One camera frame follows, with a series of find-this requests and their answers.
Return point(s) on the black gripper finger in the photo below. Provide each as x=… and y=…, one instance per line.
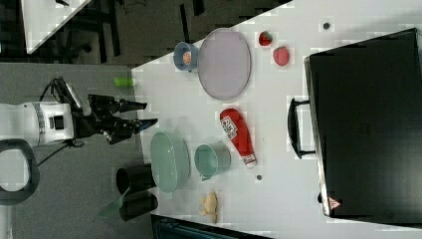
x=142, y=124
x=129, y=106

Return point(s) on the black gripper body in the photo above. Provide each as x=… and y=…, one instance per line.
x=101, y=120

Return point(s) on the red ketchup bottle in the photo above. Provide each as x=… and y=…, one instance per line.
x=236, y=129

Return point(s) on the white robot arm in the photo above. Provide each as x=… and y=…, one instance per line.
x=29, y=125

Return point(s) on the green oval strainer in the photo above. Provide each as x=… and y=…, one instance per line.
x=170, y=162

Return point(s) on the green marker cap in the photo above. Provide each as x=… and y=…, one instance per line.
x=123, y=82

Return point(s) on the black cylinder upper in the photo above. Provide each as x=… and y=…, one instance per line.
x=134, y=179

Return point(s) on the black cylinder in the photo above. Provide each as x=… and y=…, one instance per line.
x=137, y=205
x=134, y=179

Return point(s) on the black cylinder lower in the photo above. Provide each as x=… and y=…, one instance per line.
x=137, y=205

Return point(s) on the orange slice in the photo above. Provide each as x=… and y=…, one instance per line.
x=186, y=58

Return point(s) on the green metal cup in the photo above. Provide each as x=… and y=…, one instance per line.
x=212, y=159

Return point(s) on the blue bowl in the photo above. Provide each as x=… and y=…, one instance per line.
x=179, y=50

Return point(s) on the yellow ginger root toy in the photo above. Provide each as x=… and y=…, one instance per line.
x=209, y=204

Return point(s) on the grey round plate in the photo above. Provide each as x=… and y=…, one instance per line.
x=224, y=64

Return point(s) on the dark red strawberry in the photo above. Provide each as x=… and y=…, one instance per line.
x=265, y=39

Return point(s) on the black toaster oven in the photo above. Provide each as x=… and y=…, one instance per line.
x=366, y=112

